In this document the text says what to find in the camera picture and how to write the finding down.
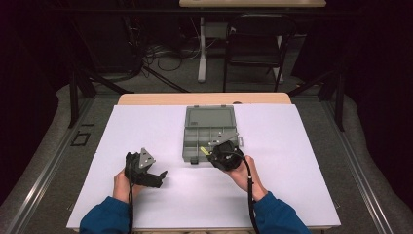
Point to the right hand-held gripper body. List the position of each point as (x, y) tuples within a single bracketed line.
[(229, 157)]

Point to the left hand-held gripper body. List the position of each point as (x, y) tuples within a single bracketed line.
[(146, 159)]

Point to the yellow plastic strip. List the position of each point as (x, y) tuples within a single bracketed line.
[(204, 150)]

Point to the grey transparent plastic organizer box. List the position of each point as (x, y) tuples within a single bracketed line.
[(207, 117)]

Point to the person's right hand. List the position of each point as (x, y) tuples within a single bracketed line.
[(243, 177)]

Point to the person's left hand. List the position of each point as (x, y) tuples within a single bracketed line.
[(121, 187)]

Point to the light wooden table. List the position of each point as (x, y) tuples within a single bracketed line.
[(201, 98)]

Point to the white board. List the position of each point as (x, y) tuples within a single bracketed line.
[(292, 162)]

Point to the black metal stand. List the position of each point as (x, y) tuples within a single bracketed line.
[(74, 97), (339, 97)]

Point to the desk with white legs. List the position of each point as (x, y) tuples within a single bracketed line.
[(202, 58)]

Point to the black folding chair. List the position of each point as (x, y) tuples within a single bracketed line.
[(259, 45)]

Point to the aluminium floor rail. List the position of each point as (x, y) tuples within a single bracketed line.
[(52, 162), (357, 169)]

